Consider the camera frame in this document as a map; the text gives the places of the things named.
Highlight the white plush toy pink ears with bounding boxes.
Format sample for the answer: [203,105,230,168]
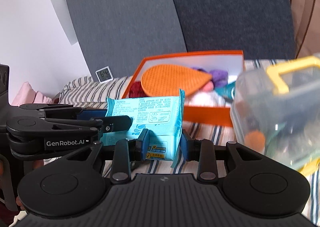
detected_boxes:
[186,80,232,108]

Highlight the maroon clothing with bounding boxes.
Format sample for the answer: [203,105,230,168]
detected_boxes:
[0,201,20,227]

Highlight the striped blanket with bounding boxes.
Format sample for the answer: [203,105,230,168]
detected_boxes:
[51,59,320,227]

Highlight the grey upholstered headboard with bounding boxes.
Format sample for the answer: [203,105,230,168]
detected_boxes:
[64,0,297,81]

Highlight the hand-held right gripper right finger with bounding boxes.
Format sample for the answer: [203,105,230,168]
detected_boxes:
[181,129,273,182]

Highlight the red plush toy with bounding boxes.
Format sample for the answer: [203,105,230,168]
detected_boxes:
[128,80,147,99]

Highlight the light blue wet wipes packet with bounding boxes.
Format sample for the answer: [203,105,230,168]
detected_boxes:
[100,88,185,168]

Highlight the teal cloth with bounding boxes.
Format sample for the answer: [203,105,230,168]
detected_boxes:
[215,83,237,101]

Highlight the orange cardboard box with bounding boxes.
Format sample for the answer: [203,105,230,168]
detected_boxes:
[120,50,245,128]

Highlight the white digital clock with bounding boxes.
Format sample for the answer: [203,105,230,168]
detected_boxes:
[95,66,113,84]

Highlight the orange silicone honeycomb mat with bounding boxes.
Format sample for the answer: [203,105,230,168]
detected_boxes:
[141,64,213,97]

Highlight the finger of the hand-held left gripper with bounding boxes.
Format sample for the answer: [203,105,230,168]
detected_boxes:
[44,115,133,140]
[19,103,108,121]

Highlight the brown paper bag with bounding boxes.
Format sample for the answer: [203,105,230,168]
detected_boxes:
[290,0,320,60]

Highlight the purple cloth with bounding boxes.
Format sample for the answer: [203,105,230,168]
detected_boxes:
[191,67,229,87]

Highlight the pink cloth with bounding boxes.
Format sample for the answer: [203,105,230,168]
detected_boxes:
[11,81,54,106]

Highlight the clear plastic toiletries container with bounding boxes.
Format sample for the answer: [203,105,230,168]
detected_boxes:
[229,55,320,176]

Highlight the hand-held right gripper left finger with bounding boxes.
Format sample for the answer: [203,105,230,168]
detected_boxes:
[59,129,151,184]

